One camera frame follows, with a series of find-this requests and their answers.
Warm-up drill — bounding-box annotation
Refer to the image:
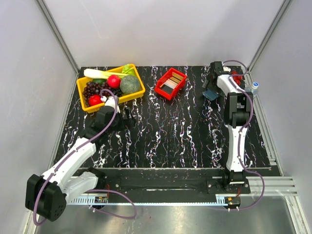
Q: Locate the clear water bottle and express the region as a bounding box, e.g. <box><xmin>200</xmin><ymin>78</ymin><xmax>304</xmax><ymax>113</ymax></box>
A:
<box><xmin>245</xmin><ymin>82</ymin><xmax>259</xmax><ymax>98</ymax></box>

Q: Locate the red plastic bin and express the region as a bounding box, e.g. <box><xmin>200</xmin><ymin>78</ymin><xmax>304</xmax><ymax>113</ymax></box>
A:
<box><xmin>154</xmin><ymin>68</ymin><xmax>187</xmax><ymax>100</ymax></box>

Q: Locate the red apple upper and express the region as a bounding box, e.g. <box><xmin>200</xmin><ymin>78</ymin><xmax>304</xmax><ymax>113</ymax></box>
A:
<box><xmin>107</xmin><ymin>75</ymin><xmax>121</xmax><ymax>89</ymax></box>

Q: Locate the green lime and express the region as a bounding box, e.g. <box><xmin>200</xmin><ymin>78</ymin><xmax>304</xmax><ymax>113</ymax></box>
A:
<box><xmin>93</xmin><ymin>78</ymin><xmax>106</xmax><ymax>84</ymax></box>

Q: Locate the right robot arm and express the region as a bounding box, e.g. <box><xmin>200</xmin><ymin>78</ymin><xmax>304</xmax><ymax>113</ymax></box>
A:
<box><xmin>202</xmin><ymin>61</ymin><xmax>253</xmax><ymax>193</ymax></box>

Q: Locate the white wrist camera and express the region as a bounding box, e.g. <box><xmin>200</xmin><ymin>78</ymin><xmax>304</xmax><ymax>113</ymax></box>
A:
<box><xmin>222</xmin><ymin>66</ymin><xmax>232</xmax><ymax>74</ymax></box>
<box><xmin>100</xmin><ymin>96</ymin><xmax>120</xmax><ymax>113</ymax></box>

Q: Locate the white green leek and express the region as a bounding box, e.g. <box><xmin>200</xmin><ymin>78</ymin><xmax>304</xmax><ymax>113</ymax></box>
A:
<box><xmin>83</xmin><ymin>64</ymin><xmax>136</xmax><ymax>79</ymax></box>

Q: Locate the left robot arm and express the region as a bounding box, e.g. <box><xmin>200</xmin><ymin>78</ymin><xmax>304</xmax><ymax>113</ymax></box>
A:
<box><xmin>25</xmin><ymin>106</ymin><xmax>136</xmax><ymax>222</ymax></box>

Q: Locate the yellow plastic tray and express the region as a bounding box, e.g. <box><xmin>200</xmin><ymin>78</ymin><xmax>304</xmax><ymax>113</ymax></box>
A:
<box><xmin>77</xmin><ymin>64</ymin><xmax>145</xmax><ymax>114</ymax></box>

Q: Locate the purple grape bunch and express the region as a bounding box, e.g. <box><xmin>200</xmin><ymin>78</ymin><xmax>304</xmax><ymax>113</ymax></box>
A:
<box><xmin>82</xmin><ymin>81</ymin><xmax>112</xmax><ymax>100</ymax></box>

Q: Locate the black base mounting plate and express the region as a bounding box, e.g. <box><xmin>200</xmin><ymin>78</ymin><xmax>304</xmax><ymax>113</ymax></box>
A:
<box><xmin>98</xmin><ymin>168</ymin><xmax>251</xmax><ymax>195</ymax></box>

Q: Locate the green cantaloupe melon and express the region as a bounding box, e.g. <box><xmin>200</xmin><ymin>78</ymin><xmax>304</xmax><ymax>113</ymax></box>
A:
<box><xmin>119</xmin><ymin>75</ymin><xmax>140</xmax><ymax>95</ymax></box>

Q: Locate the lychee fruit cluster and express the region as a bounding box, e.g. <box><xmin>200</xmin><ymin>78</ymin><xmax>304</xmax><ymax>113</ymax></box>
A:
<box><xmin>231</xmin><ymin>71</ymin><xmax>243</xmax><ymax>86</ymax></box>

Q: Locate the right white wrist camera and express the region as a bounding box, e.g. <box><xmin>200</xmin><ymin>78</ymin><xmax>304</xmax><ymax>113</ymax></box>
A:
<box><xmin>222</xmin><ymin>66</ymin><xmax>232</xmax><ymax>74</ymax></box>

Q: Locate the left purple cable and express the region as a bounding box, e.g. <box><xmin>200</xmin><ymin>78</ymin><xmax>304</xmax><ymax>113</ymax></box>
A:
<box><xmin>33</xmin><ymin>88</ymin><xmax>137</xmax><ymax>226</ymax></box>

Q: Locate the blue card holder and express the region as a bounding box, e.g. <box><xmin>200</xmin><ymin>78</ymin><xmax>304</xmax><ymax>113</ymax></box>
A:
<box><xmin>202</xmin><ymin>89</ymin><xmax>219</xmax><ymax>101</ymax></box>

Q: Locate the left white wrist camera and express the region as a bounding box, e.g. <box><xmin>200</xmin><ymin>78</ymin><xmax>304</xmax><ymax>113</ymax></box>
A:
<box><xmin>100</xmin><ymin>96</ymin><xmax>120</xmax><ymax>113</ymax></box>

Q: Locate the red apple lower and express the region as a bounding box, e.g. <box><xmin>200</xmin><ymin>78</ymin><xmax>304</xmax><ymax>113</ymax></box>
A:
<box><xmin>88</xmin><ymin>94</ymin><xmax>102</xmax><ymax>106</ymax></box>

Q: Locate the red apple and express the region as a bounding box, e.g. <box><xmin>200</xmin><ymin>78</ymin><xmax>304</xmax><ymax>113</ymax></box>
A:
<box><xmin>88</xmin><ymin>94</ymin><xmax>102</xmax><ymax>106</ymax></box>
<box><xmin>107</xmin><ymin>75</ymin><xmax>121</xmax><ymax>89</ymax></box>

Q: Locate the stack of credit cards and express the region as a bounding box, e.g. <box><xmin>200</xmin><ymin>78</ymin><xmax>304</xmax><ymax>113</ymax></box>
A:
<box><xmin>160</xmin><ymin>72</ymin><xmax>183</xmax><ymax>89</ymax></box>

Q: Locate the dark blue grape bunch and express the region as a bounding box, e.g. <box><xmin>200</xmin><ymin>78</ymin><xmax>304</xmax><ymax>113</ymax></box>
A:
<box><xmin>111</xmin><ymin>88</ymin><xmax>123</xmax><ymax>98</ymax></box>

